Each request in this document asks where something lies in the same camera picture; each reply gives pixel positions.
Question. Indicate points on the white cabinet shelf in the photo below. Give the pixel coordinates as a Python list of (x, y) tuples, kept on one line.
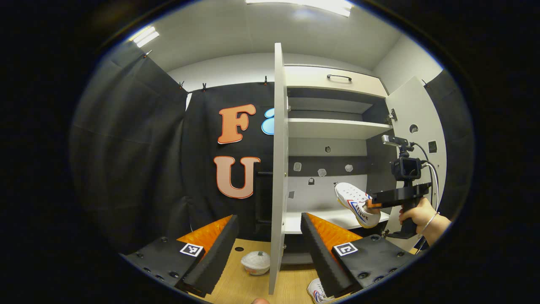
[(329, 128)]

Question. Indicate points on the white shoe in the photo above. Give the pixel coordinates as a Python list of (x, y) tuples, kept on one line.
[(352, 198), (315, 291)]

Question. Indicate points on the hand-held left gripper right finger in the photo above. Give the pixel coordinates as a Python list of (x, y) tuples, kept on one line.
[(320, 257)]

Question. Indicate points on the white shoe cabinet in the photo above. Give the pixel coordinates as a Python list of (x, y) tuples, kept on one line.
[(316, 198)]

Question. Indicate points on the narrow ceiling light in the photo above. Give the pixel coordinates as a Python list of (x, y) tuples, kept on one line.
[(144, 36)]

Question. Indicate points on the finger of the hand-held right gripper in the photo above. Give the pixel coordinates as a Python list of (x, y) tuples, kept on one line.
[(372, 204)]

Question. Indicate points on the wide ceiling light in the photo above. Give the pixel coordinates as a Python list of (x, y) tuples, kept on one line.
[(303, 5)]

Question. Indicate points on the white round lidded pot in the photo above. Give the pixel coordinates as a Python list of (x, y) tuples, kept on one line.
[(255, 261)]

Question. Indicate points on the metal door hinge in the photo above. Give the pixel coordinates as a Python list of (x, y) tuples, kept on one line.
[(392, 116)]

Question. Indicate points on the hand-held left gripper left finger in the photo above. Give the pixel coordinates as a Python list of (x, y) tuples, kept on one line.
[(215, 261)]

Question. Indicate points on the white cabinet drawer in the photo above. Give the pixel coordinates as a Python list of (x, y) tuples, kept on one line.
[(308, 78)]

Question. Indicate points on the black backdrop cloth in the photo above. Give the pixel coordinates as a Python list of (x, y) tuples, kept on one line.
[(457, 147), (126, 147)]

